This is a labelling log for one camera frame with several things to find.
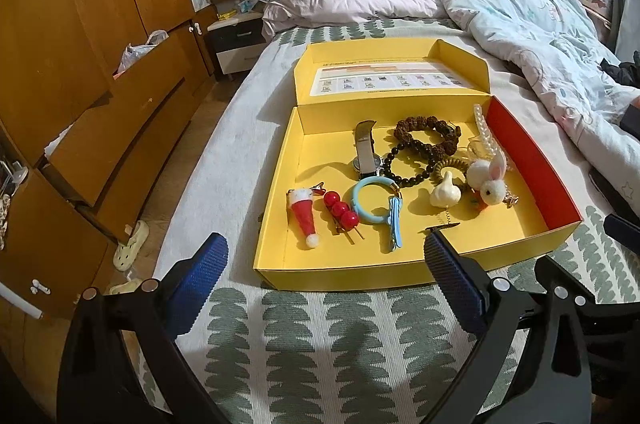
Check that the red berries hair clip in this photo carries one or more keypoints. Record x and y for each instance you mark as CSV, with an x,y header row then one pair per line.
x,y
340,209

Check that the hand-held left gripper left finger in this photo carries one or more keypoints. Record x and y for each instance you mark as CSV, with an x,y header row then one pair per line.
x,y
200,286

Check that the plastic bag in drawer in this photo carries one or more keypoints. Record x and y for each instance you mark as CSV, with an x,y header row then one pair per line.
x,y
140,51

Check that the gold flower brooch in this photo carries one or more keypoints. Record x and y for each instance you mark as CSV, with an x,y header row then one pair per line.
x,y
510,200

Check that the white rabbit plush hair clip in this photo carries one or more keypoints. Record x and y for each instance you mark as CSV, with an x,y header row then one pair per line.
x,y
487,184

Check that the cream slipper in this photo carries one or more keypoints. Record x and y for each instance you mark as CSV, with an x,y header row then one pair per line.
x,y
127,249
125,286

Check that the white garlic hair clip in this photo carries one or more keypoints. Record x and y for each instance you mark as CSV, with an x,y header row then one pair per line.
x,y
444,194

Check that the dark blue box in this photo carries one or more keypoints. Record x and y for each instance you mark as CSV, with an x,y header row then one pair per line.
x,y
631,124

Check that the wooden wardrobe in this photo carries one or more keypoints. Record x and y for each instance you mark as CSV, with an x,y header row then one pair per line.
x,y
60,29

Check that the light blue printed quilt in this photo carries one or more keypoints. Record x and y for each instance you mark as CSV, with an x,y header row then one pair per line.
x,y
525,14

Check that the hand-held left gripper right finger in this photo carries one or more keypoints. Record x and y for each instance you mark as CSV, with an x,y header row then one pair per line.
x,y
452,286

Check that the white nightstand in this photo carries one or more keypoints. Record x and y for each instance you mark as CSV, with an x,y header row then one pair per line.
x,y
235,49

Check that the yellow cardboard box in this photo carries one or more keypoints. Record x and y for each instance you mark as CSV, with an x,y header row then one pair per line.
x,y
325,154

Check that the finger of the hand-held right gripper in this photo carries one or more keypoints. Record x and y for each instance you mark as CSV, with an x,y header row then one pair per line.
x,y
625,234
565,276

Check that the clear hair claw clip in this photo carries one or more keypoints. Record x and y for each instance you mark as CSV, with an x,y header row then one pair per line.
x,y
482,124

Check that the green leaf print bed sheet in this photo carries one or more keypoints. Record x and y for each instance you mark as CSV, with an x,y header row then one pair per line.
x,y
310,354

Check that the red santa hat hair clip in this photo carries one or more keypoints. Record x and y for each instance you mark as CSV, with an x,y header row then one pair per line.
x,y
302,216

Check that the blue hair clip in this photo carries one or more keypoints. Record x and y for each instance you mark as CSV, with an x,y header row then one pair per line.
x,y
395,229

